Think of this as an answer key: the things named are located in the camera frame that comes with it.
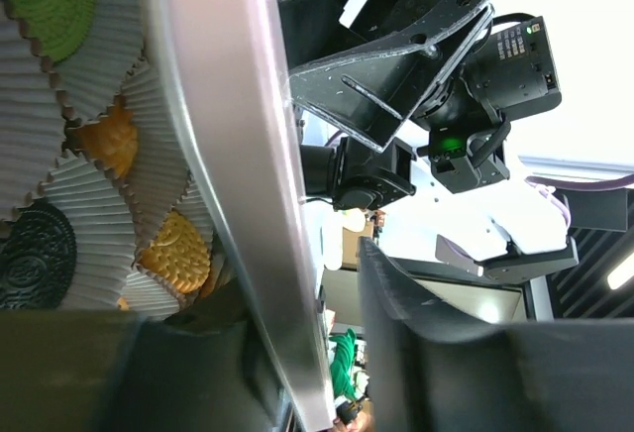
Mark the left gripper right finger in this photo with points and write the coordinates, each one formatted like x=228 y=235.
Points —
x=434 y=367

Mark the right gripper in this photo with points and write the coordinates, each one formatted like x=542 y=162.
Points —
x=439 y=79

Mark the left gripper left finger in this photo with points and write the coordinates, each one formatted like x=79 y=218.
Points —
x=202 y=369

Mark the black sandwich cookie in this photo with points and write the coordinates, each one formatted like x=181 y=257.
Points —
x=38 y=259

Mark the silver tin lid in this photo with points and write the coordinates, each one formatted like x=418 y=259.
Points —
x=222 y=68

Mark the orange swirl cookie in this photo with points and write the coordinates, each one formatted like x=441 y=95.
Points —
x=113 y=139

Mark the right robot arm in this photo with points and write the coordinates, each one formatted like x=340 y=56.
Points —
x=514 y=228

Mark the pink cookie tin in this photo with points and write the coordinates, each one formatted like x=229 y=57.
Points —
x=114 y=219

